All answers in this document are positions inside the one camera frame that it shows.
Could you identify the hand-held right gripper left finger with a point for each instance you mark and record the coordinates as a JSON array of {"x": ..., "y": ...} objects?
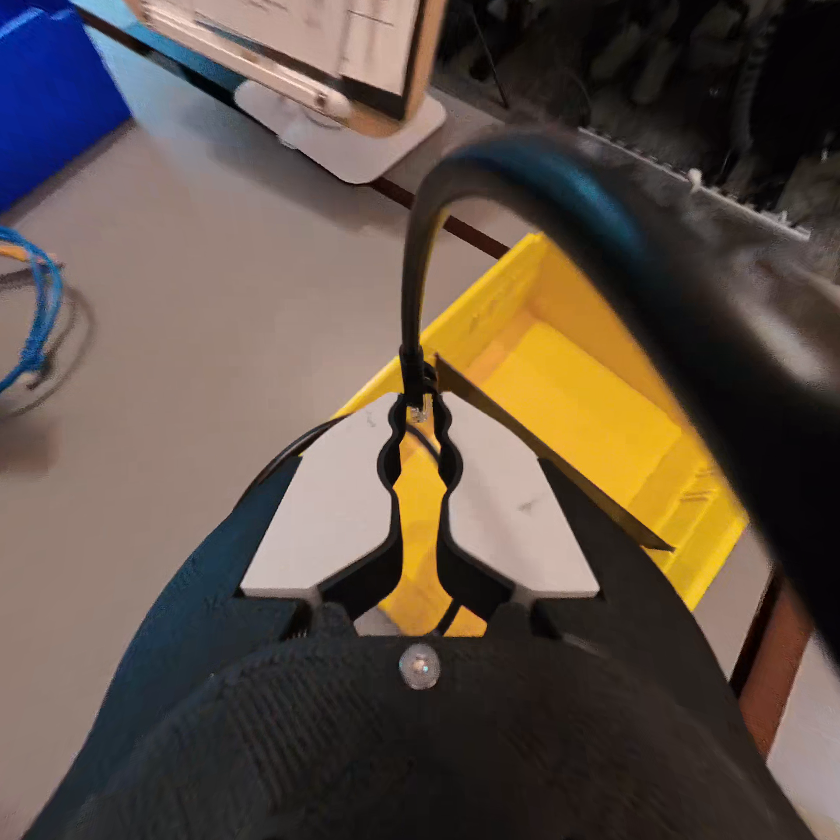
[{"x": 328, "y": 512}]

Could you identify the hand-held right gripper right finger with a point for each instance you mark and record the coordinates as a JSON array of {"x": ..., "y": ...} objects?
[{"x": 518, "y": 518}]

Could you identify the yellow plastic bin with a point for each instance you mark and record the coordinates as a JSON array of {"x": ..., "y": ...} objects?
[{"x": 577, "y": 407}]

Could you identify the grey desk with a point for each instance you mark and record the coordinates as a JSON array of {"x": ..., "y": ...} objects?
[
  {"x": 807, "y": 722},
  {"x": 197, "y": 328}
]

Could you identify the white board stand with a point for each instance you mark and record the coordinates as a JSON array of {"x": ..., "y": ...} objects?
[{"x": 394, "y": 151}]

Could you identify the wooden instruction board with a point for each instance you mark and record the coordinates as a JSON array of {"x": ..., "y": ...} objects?
[{"x": 295, "y": 26}]

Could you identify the blue plastic bin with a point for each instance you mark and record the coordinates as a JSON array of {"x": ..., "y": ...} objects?
[{"x": 52, "y": 98}]

